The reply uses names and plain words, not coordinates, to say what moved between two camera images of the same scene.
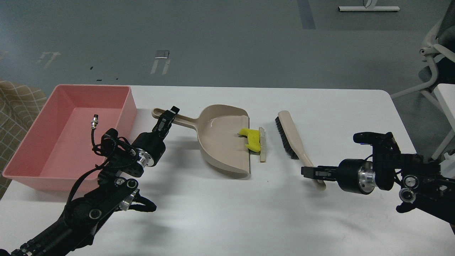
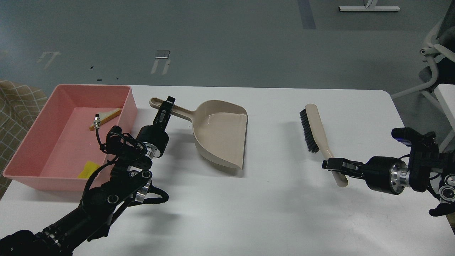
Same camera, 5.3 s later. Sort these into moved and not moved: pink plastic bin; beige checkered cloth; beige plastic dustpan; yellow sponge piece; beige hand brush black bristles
Moved: yellow sponge piece; beige plastic dustpan; beige hand brush black bristles
Not moved: beige checkered cloth; pink plastic bin
